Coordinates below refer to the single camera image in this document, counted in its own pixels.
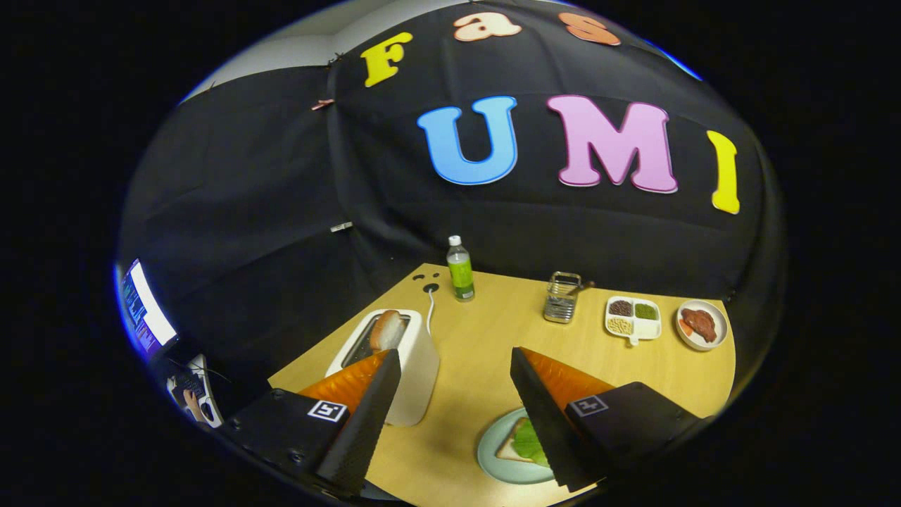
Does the white toaster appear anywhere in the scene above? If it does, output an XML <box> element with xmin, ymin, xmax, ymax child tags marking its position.
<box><xmin>325</xmin><ymin>308</ymin><xmax>441</xmax><ymax>427</ymax></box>

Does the metal wire rack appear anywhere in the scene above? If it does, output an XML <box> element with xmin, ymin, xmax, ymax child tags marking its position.
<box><xmin>543</xmin><ymin>271</ymin><xmax>596</xmax><ymax>325</ymax></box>

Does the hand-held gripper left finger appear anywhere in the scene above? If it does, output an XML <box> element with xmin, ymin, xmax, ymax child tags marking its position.
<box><xmin>224</xmin><ymin>349</ymin><xmax>402</xmax><ymax>497</ymax></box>

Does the bread slice in toaster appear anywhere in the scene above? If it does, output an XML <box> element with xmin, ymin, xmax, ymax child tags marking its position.
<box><xmin>370</xmin><ymin>310</ymin><xmax>407</xmax><ymax>353</ymax></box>

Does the computer monitor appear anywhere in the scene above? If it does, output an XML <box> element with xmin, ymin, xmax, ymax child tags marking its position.
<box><xmin>116</xmin><ymin>258</ymin><xmax>178</xmax><ymax>360</ymax></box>

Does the pale green plate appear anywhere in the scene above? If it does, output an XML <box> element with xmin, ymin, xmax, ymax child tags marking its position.
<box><xmin>477</xmin><ymin>407</ymin><xmax>557</xmax><ymax>485</ymax></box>

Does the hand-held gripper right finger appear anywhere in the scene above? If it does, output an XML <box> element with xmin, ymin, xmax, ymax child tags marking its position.
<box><xmin>510</xmin><ymin>346</ymin><xmax>707</xmax><ymax>494</ymax></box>

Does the white plate with meat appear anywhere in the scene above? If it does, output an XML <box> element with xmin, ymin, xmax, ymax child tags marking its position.
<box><xmin>676</xmin><ymin>300</ymin><xmax>729</xmax><ymax>351</ymax></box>

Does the white divided dish of beans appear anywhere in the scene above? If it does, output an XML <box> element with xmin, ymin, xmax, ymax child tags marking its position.
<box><xmin>605</xmin><ymin>296</ymin><xmax>662</xmax><ymax>347</ymax></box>

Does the triangular bread slice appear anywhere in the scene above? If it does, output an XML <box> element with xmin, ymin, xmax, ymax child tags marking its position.
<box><xmin>495</xmin><ymin>417</ymin><xmax>550</xmax><ymax>465</ymax></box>

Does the computer keyboard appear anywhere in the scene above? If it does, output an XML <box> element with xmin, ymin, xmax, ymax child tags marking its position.
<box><xmin>168</xmin><ymin>356</ymin><xmax>225</xmax><ymax>428</ymax></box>

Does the green drink bottle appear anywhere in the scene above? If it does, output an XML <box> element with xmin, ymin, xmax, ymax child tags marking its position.
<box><xmin>447</xmin><ymin>235</ymin><xmax>476</xmax><ymax>303</ymax></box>

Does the black backdrop cloth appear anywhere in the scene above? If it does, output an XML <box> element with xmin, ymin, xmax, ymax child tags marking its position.
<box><xmin>116</xmin><ymin>0</ymin><xmax>786</xmax><ymax>395</ymax></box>

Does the red cooked meat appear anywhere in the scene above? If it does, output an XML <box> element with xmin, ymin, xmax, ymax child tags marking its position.
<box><xmin>681</xmin><ymin>308</ymin><xmax>717</xmax><ymax>343</ymax></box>

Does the green lettuce leaf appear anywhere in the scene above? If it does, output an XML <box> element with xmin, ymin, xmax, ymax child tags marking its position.
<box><xmin>512</xmin><ymin>417</ymin><xmax>551</xmax><ymax>468</ymax></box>

